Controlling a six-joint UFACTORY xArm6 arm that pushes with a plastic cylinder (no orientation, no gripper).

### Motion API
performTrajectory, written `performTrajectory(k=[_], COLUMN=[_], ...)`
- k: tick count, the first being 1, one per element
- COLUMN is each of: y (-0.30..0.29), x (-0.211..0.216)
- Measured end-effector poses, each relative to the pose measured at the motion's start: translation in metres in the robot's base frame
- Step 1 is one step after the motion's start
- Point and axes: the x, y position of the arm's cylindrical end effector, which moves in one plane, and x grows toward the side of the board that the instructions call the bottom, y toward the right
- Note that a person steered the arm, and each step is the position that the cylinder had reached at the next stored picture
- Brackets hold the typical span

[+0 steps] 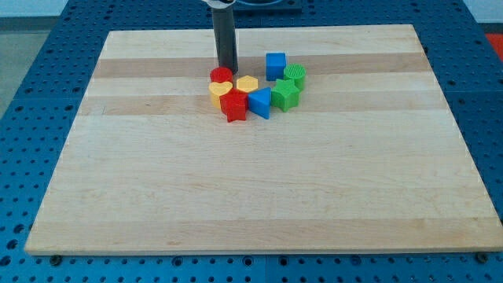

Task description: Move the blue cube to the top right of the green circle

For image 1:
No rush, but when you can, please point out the yellow hexagon block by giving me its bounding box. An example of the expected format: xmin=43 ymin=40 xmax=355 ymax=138
xmin=236 ymin=75 xmax=259 ymax=93

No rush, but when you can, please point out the green cylinder block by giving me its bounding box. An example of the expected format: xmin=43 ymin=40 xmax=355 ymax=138
xmin=284 ymin=63 xmax=307 ymax=90

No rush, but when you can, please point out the green star block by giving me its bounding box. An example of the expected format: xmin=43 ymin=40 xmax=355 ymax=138
xmin=270 ymin=79 xmax=300 ymax=112

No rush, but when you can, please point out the blue triangle block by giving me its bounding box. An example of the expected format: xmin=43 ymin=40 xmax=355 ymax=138
xmin=248 ymin=87 xmax=271 ymax=119

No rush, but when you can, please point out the blue cube block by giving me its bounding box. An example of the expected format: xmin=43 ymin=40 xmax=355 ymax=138
xmin=266 ymin=53 xmax=287 ymax=81

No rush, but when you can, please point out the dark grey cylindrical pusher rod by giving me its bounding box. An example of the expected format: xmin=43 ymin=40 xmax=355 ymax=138
xmin=211 ymin=3 xmax=238 ymax=74

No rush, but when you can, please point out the red star block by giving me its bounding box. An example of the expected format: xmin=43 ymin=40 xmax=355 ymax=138
xmin=219 ymin=88 xmax=248 ymax=123

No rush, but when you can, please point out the yellow heart block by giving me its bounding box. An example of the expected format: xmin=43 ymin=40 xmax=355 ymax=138
xmin=208 ymin=82 xmax=233 ymax=109

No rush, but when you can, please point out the red cylinder block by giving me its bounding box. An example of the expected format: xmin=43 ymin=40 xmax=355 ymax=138
xmin=210 ymin=67 xmax=233 ymax=83

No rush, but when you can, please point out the light wooden board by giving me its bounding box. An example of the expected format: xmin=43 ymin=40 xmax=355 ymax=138
xmin=25 ymin=24 xmax=502 ymax=255

